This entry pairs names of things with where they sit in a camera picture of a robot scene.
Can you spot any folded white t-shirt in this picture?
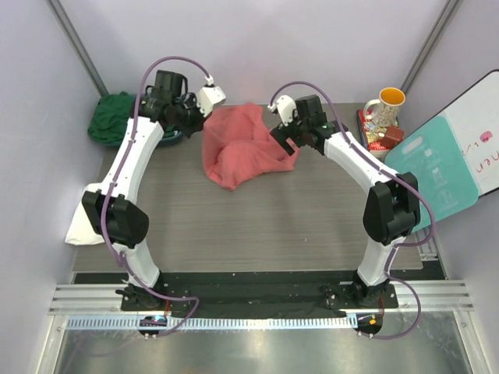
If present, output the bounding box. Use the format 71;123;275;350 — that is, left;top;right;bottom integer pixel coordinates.
65;198;104;246

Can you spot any blue plastic bin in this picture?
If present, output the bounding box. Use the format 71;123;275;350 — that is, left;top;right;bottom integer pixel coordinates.
102;126;184;147

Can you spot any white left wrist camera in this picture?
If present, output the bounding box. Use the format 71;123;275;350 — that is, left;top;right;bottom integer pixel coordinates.
195;76;226;118

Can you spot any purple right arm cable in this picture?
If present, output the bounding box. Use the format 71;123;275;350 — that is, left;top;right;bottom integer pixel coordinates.
269;80;437;340

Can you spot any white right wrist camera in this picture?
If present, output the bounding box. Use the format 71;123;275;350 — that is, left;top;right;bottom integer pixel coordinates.
267;95;296;126

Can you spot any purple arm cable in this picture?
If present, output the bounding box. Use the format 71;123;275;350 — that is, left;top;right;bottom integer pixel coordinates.
99;56;214;340
269;80;437;340

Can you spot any aluminium rail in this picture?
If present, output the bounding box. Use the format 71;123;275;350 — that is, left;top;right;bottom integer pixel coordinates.
49;280;474;336

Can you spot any green t-shirt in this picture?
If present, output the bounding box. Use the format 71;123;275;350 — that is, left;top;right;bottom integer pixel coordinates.
87;91;135;146

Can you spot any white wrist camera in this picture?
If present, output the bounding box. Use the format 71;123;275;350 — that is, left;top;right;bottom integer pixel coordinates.
267;95;296;126
195;76;226;118

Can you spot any teal folding board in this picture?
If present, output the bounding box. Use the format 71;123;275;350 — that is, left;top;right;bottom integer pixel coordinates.
384;115;479;221

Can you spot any whiteboard with black frame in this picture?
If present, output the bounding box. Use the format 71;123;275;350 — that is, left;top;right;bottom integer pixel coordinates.
401;69;499;203

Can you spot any white mug orange inside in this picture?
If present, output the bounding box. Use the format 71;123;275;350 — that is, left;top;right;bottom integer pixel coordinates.
363;87;405;127

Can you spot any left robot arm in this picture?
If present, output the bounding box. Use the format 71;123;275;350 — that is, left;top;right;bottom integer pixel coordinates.
81;70;225;311

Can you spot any pink t-shirt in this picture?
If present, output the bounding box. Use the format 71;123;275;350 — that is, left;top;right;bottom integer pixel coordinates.
202;103;299;190

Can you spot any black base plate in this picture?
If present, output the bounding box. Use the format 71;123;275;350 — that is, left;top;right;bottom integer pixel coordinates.
117;271;399;319

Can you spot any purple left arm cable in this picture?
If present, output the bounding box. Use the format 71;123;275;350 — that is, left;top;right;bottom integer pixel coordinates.
99;56;214;340

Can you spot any small brown box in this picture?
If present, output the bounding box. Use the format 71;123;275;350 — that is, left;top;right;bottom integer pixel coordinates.
380;126;404;150

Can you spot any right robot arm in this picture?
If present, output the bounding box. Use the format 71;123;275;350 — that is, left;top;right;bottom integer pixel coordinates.
268;95;420;308

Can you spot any red book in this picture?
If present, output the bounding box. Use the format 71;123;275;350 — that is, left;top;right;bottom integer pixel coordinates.
356;110;398;161

